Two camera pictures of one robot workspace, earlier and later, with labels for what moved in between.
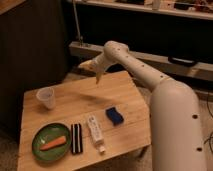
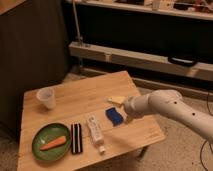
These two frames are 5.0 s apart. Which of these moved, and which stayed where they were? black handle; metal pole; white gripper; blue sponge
Moved: white gripper
Stayed: metal pole; black handle; blue sponge
